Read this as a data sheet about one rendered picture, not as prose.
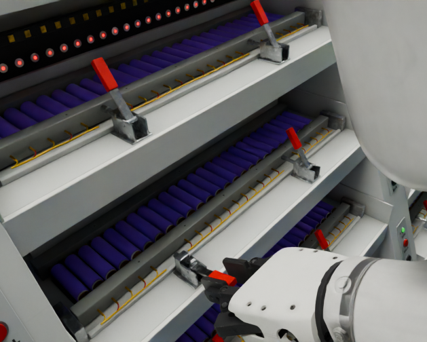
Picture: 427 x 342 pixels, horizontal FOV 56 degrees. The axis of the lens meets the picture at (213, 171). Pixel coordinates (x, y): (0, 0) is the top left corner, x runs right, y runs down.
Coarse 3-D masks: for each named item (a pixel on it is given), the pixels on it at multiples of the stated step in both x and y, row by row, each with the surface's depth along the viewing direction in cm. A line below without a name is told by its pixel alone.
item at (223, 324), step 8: (224, 312) 39; (232, 312) 39; (216, 320) 38; (224, 320) 37; (232, 320) 37; (240, 320) 36; (216, 328) 37; (224, 328) 37; (232, 328) 36; (240, 328) 36; (248, 328) 36; (256, 328) 35; (224, 336) 37
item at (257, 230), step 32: (288, 96) 83; (320, 96) 78; (352, 128) 76; (320, 160) 69; (352, 160) 72; (128, 192) 60; (288, 192) 63; (320, 192) 66; (256, 224) 58; (288, 224) 61; (32, 256) 52; (224, 256) 53; (256, 256) 57; (160, 288) 50; (192, 288) 49; (64, 320) 44; (96, 320) 47; (128, 320) 46; (160, 320) 46; (192, 320) 50
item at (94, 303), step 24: (288, 144) 70; (264, 168) 65; (240, 192) 62; (192, 216) 56; (216, 216) 58; (168, 240) 53; (144, 264) 50; (96, 288) 47; (120, 288) 48; (144, 288) 49; (72, 312) 45; (96, 312) 46
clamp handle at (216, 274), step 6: (192, 264) 49; (192, 270) 49; (198, 270) 48; (204, 270) 48; (210, 270) 48; (216, 270) 47; (210, 276) 46; (216, 276) 46; (222, 276) 46; (228, 276) 45; (228, 282) 44; (234, 282) 45
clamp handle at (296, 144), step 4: (292, 128) 64; (288, 132) 63; (292, 132) 63; (292, 136) 63; (296, 136) 64; (292, 140) 64; (296, 140) 64; (292, 144) 64; (296, 144) 64; (300, 144) 64; (296, 148) 64; (300, 148) 64; (300, 152) 64; (300, 156) 64; (304, 156) 64; (304, 160) 64; (304, 164) 64; (308, 164) 65
